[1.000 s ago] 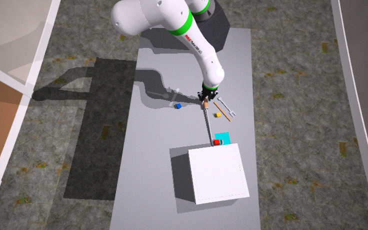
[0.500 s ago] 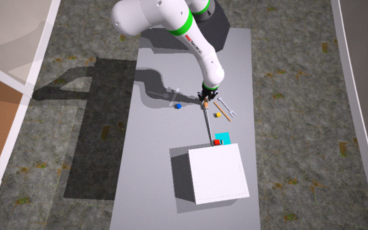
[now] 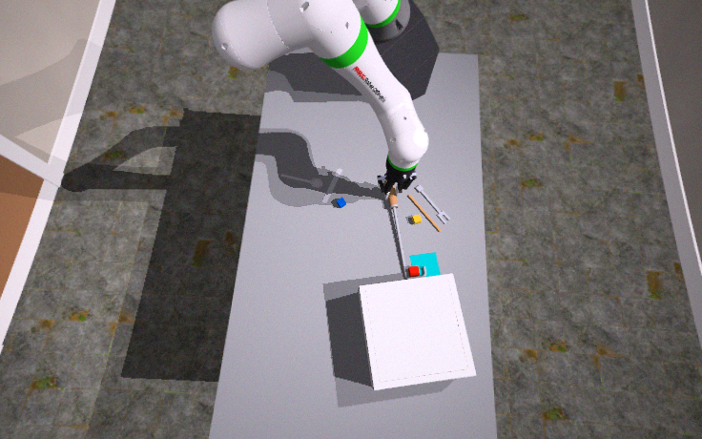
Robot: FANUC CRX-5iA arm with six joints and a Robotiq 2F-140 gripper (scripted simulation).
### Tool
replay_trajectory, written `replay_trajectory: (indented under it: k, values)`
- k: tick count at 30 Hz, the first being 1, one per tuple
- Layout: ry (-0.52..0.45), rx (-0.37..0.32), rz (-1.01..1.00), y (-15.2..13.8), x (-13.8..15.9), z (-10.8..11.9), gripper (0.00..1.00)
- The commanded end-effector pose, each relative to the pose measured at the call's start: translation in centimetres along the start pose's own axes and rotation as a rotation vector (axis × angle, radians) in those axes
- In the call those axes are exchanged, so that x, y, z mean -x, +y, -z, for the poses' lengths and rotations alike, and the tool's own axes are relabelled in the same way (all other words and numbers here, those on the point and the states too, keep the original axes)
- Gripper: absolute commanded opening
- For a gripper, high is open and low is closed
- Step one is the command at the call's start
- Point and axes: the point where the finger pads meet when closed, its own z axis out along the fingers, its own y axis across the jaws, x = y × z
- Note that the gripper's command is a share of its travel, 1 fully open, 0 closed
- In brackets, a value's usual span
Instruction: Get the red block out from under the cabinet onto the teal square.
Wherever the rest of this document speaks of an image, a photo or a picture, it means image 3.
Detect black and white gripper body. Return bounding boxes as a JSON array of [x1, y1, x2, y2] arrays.
[[384, 171, 409, 183]]

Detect teal flat square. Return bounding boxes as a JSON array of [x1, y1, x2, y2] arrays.
[[410, 252, 441, 277]]

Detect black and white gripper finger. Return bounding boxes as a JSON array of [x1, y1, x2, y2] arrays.
[[377, 176, 396, 199], [395, 171, 417, 198]]

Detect grey spoon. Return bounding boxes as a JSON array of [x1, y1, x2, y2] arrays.
[[281, 174, 323, 188]]

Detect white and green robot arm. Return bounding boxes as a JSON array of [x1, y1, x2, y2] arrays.
[[212, 0, 428, 178]]

